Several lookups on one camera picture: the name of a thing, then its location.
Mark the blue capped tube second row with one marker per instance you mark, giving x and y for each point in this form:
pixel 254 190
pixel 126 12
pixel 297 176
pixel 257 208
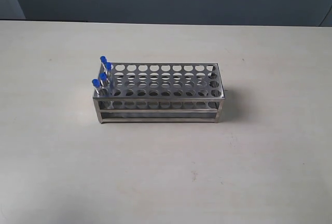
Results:
pixel 97 86

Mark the stainless steel test tube rack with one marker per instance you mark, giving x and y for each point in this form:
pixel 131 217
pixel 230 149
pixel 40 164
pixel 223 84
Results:
pixel 162 92

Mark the blue capped tube back row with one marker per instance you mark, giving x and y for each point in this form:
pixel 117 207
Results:
pixel 104 83

